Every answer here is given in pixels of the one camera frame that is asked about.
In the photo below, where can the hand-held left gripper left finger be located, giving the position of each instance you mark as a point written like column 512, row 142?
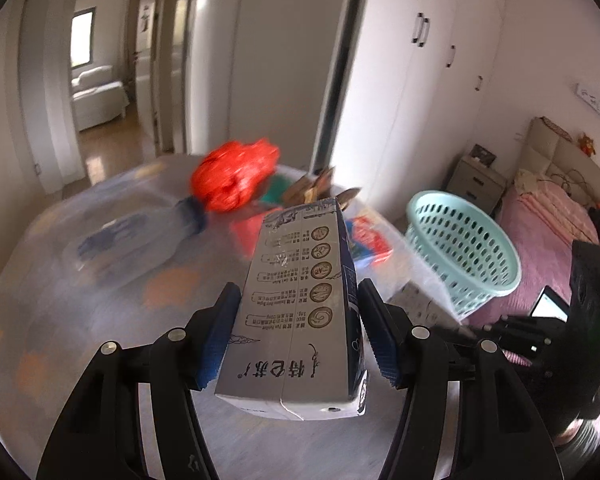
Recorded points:
column 219, row 342

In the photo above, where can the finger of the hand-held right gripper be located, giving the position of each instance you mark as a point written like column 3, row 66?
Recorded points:
column 522, row 335

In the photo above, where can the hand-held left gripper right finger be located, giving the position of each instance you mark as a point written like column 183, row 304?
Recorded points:
column 380, row 342

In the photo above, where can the grey and blue milk carton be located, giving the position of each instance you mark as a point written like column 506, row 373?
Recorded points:
column 295, row 305

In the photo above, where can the open laptop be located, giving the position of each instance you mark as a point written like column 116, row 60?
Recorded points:
column 550, row 305

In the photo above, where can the white printed box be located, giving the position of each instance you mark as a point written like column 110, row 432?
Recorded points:
column 422, row 307

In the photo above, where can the bed with pink blanket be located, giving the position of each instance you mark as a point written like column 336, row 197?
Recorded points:
column 545, row 245

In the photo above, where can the red and blue snack packet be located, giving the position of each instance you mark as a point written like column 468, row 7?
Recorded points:
column 370, row 240

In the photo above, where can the teal plastic basket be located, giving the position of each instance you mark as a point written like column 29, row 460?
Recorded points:
column 460, row 250

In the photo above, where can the clear plastic bottle blue cap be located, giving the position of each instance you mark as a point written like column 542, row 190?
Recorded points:
column 130, row 240

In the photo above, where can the grey nightstand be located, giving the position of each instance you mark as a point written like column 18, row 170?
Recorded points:
column 475, row 185

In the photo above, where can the green packet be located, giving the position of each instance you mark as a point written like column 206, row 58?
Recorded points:
column 275, row 191

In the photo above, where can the beige padded headboard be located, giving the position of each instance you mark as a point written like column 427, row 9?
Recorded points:
column 565, row 155

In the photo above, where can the brown torn cardboard pieces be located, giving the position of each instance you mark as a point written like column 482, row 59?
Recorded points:
column 312, row 187

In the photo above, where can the red plastic bag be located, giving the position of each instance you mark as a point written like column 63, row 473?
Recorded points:
column 232, row 172

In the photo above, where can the red ornament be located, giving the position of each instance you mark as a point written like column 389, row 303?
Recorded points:
column 587, row 144

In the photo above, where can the white wardrobe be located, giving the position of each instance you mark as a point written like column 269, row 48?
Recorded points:
column 420, row 70

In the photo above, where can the white sofa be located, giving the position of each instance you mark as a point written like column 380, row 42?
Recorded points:
column 97, row 95

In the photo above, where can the white sliding door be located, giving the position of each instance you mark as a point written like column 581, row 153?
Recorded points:
column 290, row 60

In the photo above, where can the window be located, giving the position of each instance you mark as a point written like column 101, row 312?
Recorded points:
column 82, row 37

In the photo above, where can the dark photo frame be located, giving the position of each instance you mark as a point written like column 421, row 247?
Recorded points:
column 482, row 155

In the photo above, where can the long white wall picture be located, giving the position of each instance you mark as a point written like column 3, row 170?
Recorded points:
column 597, row 102

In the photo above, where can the hanging wall scroll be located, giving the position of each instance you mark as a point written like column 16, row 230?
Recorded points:
column 145, row 20

